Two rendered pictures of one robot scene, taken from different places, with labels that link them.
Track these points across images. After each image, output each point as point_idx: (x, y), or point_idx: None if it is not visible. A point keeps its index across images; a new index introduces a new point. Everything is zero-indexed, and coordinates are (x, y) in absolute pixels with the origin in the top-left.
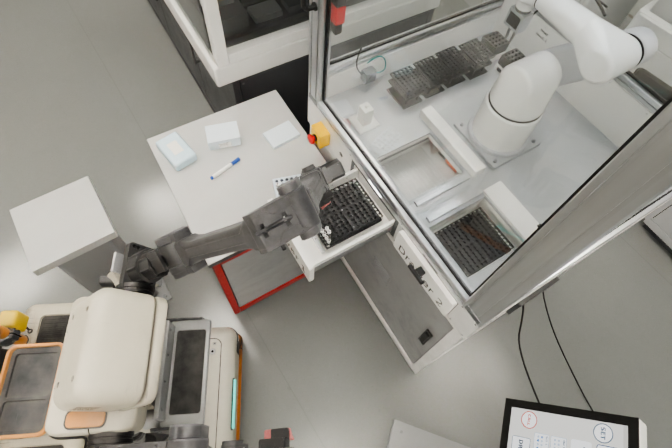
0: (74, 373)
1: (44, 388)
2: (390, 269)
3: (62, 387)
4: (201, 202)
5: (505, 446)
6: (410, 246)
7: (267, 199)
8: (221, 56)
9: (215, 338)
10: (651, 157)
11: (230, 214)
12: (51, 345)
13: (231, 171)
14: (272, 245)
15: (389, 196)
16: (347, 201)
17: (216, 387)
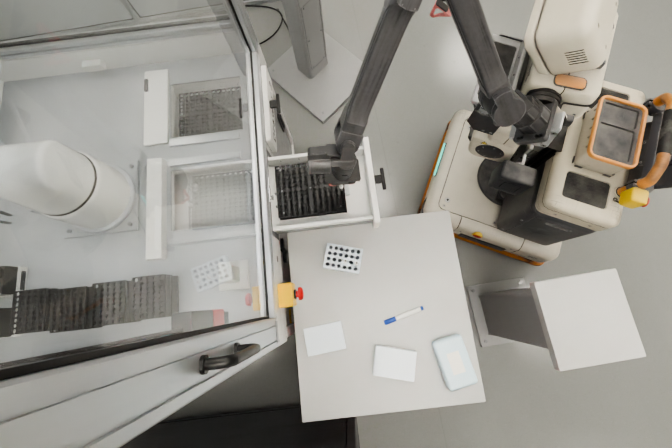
0: None
1: (603, 129)
2: None
3: None
4: (439, 282)
5: None
6: (269, 122)
7: (371, 258)
8: None
9: (442, 209)
10: None
11: (413, 255)
12: (600, 156)
13: (397, 309)
14: None
15: (263, 162)
16: (300, 194)
17: (450, 172)
